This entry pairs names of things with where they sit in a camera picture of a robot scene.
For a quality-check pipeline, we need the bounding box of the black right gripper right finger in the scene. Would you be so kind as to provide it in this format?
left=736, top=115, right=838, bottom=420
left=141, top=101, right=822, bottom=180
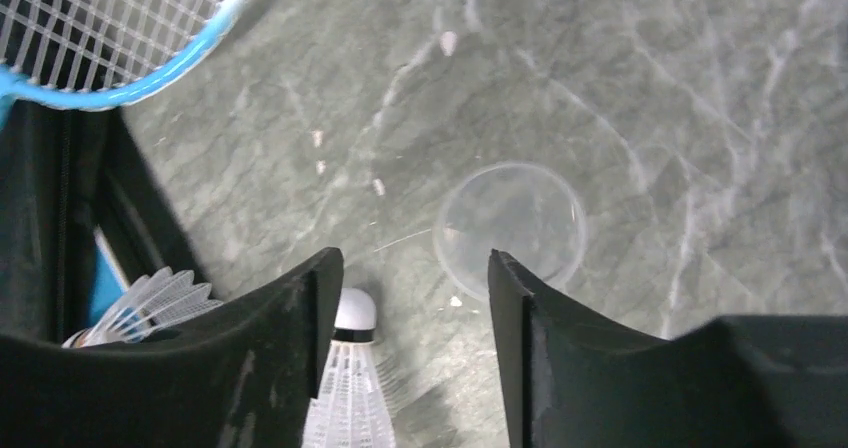
left=488, top=250, right=847, bottom=447

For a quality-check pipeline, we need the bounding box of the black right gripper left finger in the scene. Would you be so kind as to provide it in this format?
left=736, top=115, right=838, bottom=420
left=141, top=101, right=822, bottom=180
left=1, top=247, right=344, bottom=447

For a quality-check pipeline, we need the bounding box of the white plastic shuttlecock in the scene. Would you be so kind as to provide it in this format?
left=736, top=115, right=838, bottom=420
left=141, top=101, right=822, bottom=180
left=302, top=288, right=396, bottom=448
left=62, top=267, right=224, bottom=348

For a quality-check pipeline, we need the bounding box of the blue white badminton racket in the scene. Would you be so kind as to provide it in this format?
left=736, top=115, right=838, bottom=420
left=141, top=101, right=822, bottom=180
left=1, top=0, right=249, bottom=118

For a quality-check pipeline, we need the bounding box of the blue racket cover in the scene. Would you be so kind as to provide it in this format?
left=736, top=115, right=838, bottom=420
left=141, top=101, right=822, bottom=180
left=87, top=227, right=130, bottom=326

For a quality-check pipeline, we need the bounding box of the clear plastic lid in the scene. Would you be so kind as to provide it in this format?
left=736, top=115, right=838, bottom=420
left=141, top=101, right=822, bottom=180
left=432, top=161, right=588, bottom=301

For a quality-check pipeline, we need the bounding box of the black racket cover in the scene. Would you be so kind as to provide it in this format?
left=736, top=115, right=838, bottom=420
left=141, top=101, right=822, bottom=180
left=1, top=101, right=207, bottom=342

